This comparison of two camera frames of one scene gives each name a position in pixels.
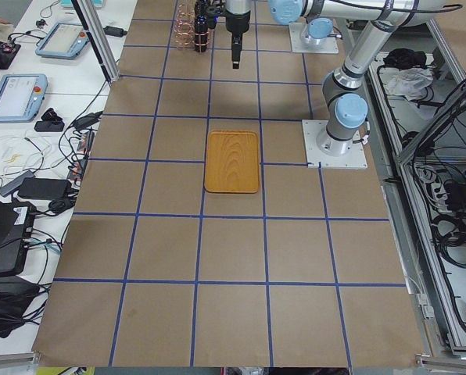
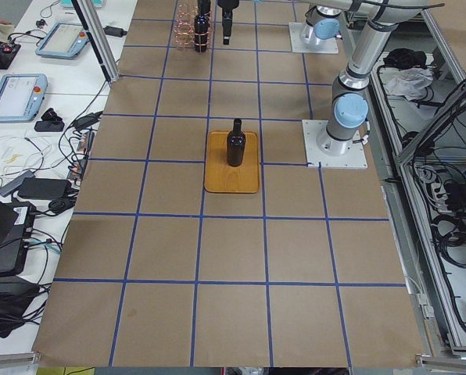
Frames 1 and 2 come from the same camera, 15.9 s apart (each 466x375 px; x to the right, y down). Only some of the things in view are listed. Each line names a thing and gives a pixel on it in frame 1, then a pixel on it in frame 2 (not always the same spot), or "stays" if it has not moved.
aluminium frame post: x=99 y=36 stays
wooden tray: x=231 y=162 stays
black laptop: x=7 y=226 stays
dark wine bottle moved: x=201 y=32 → x=236 y=145
